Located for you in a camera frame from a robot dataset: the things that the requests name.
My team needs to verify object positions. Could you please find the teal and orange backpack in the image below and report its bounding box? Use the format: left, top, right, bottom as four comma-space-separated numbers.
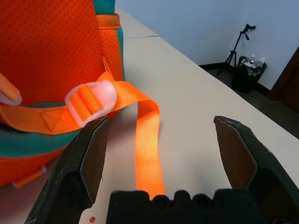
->
0, 0, 166, 201

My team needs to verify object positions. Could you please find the black camera tripod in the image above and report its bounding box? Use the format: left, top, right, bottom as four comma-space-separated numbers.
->
216, 23, 256, 77

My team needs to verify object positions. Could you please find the brown wooden door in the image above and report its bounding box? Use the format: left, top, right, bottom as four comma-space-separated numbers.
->
268, 45, 299, 112

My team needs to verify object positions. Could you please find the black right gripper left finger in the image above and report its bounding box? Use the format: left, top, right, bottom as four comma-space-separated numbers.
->
24, 116, 110, 224

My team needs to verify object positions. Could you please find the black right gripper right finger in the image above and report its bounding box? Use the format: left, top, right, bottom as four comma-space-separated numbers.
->
214, 116, 299, 224

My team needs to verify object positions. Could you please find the black mesh trash bin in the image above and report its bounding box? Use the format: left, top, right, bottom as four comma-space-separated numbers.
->
231, 54, 268, 93

